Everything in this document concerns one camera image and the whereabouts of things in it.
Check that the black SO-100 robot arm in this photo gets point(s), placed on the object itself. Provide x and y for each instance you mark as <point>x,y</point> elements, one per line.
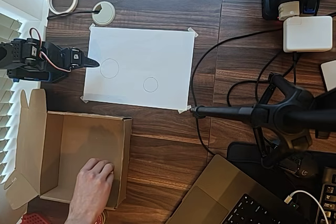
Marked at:
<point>15,56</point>

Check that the open cardboard box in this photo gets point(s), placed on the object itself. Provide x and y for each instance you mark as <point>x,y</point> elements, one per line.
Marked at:
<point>86,140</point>

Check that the person's left hand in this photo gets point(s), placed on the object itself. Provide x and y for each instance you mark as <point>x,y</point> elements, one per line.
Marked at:
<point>92,184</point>

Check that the masking tape strip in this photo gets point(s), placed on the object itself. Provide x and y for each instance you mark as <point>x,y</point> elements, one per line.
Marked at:
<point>183,110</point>
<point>84,99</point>
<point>92,27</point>
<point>193,32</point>

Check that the white paper sheet with circles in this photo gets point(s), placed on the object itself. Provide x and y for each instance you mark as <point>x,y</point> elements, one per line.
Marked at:
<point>139,61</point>

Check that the white vertical window blinds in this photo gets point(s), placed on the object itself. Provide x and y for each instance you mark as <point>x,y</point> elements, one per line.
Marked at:
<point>5,108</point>

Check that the black mouse pad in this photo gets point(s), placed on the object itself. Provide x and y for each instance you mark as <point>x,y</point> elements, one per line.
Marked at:
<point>241,153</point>

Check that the grey laptop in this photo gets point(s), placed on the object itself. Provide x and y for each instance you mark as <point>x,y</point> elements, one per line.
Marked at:
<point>218,190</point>

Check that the beige plug adapter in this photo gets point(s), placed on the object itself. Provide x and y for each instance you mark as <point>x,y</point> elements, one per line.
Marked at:
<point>288,10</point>

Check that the black tripod stand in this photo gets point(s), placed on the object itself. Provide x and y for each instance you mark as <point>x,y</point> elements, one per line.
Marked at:
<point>288,116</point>

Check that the white power adapter brick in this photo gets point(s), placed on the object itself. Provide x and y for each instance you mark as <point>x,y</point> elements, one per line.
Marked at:
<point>307,33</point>

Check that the blue plug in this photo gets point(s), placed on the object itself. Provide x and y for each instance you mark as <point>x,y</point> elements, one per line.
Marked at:
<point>309,10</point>

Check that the black computer mouse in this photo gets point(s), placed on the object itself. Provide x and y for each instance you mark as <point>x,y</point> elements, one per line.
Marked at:
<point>304,172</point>

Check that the silver flat device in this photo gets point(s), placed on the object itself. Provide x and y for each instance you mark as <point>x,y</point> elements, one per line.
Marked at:
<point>330,75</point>

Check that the black keyboard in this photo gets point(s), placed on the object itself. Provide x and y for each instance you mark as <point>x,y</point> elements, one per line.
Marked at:
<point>329,197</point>

